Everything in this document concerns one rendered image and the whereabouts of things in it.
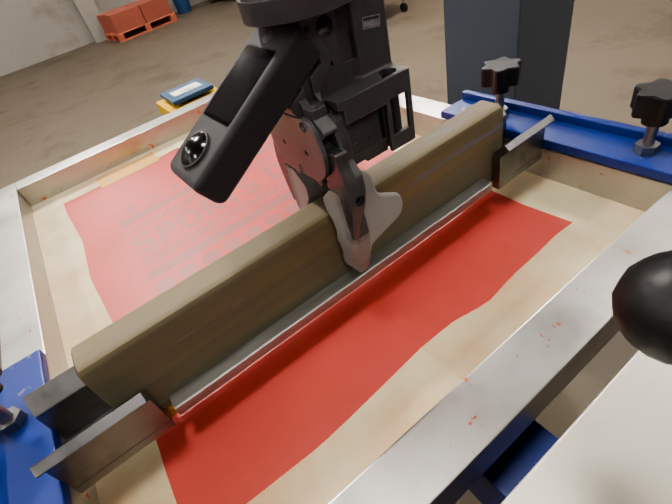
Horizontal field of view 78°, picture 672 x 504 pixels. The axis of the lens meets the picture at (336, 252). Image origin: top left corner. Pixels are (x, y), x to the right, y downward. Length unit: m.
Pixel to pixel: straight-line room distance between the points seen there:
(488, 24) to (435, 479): 0.85
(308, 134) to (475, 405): 0.20
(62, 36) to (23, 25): 0.57
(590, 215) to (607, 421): 0.27
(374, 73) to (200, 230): 0.34
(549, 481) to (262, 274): 0.21
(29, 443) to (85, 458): 0.06
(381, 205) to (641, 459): 0.22
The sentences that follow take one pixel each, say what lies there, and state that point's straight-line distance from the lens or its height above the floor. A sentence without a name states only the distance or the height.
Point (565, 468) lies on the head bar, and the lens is 0.22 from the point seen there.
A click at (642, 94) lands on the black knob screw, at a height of 1.06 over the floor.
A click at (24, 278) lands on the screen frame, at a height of 0.99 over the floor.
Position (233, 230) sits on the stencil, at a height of 0.96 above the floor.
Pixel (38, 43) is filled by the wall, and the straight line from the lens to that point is 9.79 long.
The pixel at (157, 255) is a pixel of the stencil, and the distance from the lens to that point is 0.56.
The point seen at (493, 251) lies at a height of 0.96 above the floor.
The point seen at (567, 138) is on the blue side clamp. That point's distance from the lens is 0.51.
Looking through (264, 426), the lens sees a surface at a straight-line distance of 0.35.
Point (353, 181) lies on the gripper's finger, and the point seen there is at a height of 1.10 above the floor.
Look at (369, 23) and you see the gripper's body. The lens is 0.30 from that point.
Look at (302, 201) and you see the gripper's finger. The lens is 0.36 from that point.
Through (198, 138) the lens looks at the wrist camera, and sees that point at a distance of 0.27.
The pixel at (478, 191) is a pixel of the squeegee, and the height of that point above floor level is 1.00.
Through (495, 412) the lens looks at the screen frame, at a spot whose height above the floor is 0.99.
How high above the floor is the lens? 1.25
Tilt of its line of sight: 40 degrees down
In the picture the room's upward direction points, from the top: 16 degrees counter-clockwise
